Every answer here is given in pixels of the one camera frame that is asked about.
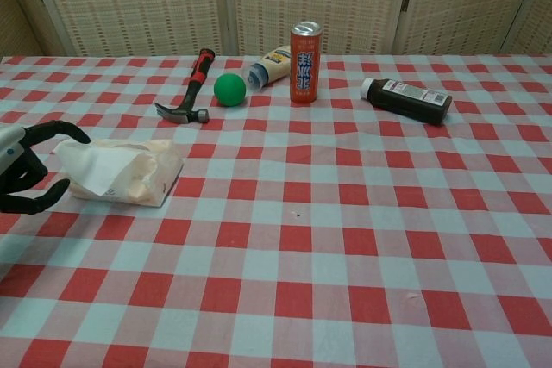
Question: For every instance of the green ball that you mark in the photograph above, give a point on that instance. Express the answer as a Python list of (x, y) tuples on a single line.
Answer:
[(230, 89)]

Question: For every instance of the woven folding screen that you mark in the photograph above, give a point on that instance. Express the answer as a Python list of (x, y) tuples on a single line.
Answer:
[(276, 1)]

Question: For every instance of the cream squeeze bottle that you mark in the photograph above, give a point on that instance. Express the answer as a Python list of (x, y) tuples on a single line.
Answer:
[(269, 69)]

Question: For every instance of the white plastic snack bag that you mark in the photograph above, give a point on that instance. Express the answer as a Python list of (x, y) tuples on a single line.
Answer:
[(146, 174)]

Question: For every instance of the red and black claw hammer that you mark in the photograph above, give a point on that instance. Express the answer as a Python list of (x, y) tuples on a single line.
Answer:
[(192, 89)]

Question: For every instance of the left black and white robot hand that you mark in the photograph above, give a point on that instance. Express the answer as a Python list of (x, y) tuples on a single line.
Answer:
[(13, 150)]

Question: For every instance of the red and white checkered tablecloth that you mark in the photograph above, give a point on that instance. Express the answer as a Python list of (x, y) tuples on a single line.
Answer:
[(302, 234)]

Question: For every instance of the dark brown medicine bottle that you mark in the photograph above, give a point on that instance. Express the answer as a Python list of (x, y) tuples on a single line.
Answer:
[(407, 98)]

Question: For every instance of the orange drink can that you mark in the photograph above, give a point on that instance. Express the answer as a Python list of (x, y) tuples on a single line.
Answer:
[(306, 64)]

